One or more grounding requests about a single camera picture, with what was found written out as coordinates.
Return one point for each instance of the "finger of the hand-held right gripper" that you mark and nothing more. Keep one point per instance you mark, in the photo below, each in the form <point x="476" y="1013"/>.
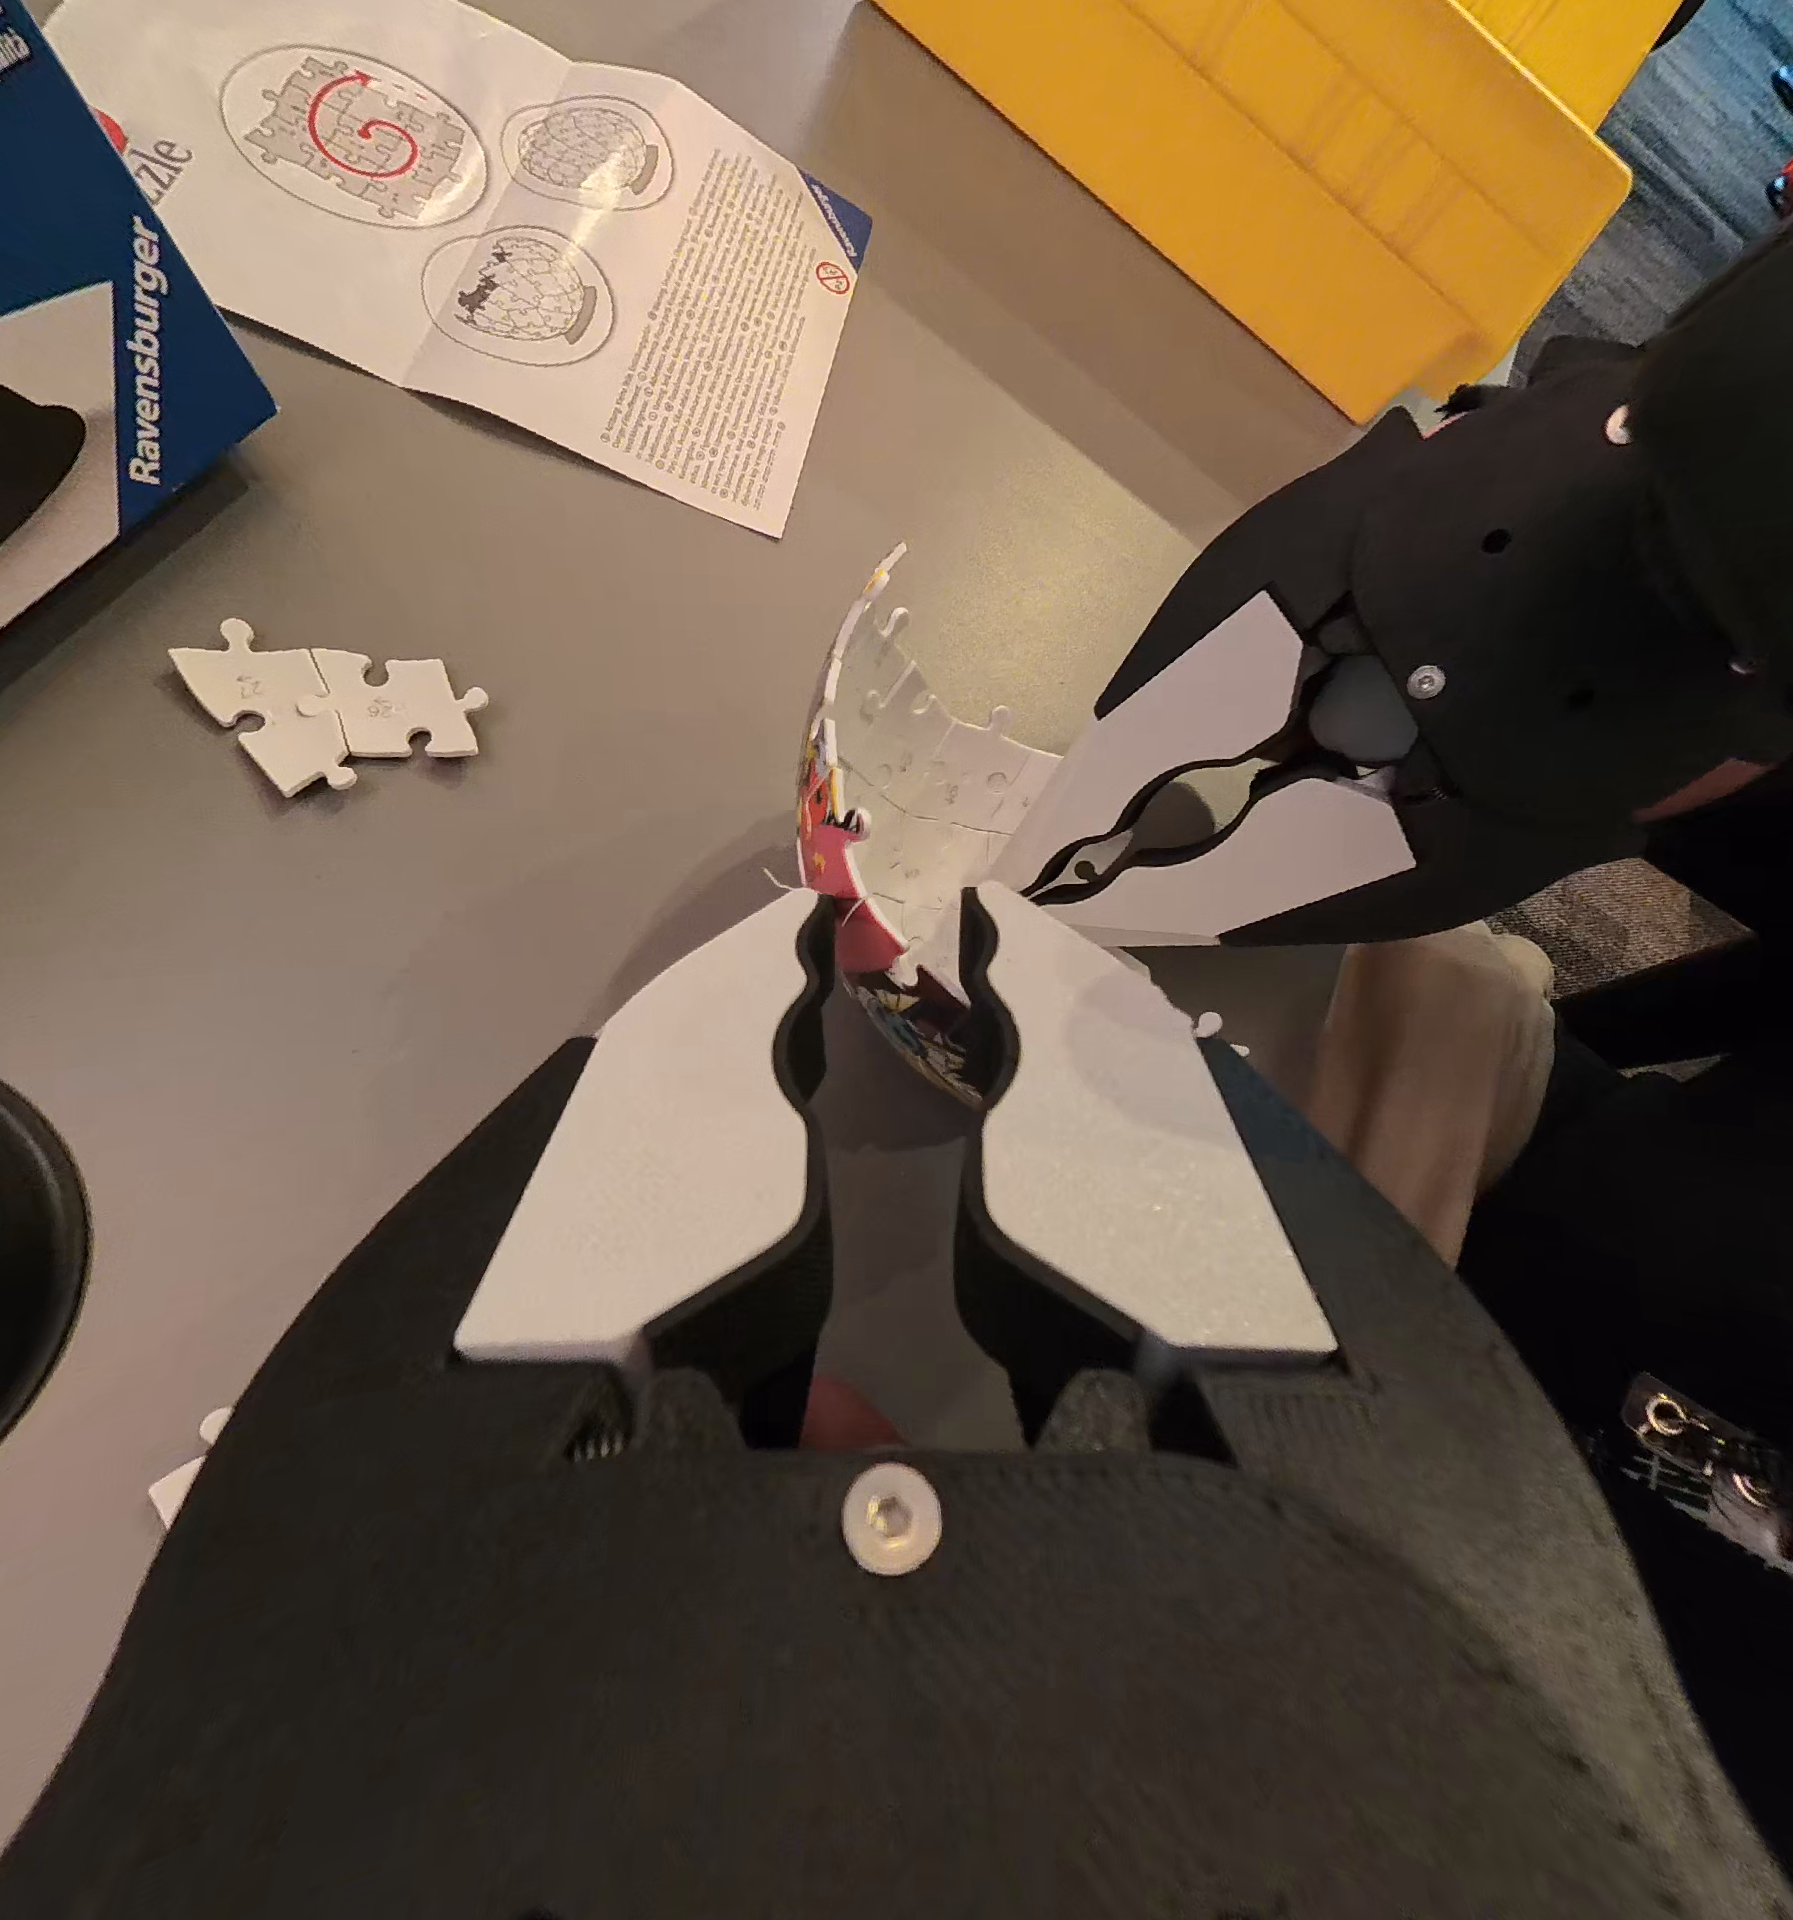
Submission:
<point x="1287" y="854"/>
<point x="1196" y="690"/>

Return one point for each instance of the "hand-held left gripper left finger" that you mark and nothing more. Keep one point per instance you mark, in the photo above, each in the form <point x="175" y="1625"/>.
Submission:
<point x="644" y="1202"/>

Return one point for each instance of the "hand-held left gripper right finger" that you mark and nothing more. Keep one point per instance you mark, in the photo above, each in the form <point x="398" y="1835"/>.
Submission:
<point x="1152" y="1202"/>

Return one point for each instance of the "partly built puzzle ball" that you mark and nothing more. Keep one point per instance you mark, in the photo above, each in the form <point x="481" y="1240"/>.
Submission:
<point x="912" y="781"/>

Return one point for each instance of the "small joined puzzle piece cluster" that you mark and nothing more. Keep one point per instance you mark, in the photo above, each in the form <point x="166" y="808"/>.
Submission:
<point x="326" y="711"/>

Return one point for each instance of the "white puzzle piece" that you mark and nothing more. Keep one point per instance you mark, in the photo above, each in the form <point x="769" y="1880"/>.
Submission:
<point x="184" y="1477"/>

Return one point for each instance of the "black round ball stand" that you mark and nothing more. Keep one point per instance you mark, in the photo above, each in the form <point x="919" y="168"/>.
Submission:
<point x="11" y="1277"/>

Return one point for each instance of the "blue puzzle box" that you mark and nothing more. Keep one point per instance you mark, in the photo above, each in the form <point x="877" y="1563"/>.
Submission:
<point x="88" y="301"/>

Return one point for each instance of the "yellow plastic bin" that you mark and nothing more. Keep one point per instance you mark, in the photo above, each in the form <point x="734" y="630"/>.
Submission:
<point x="1287" y="179"/>

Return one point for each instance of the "person's black clothing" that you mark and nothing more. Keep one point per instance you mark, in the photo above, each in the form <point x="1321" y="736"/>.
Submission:
<point x="1705" y="1202"/>

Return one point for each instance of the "metal key clip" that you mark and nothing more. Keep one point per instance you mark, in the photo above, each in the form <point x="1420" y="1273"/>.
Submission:
<point x="1723" y="1471"/>

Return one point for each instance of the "white instruction leaflet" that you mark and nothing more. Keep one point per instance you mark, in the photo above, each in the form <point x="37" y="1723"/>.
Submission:
<point x="537" y="254"/>

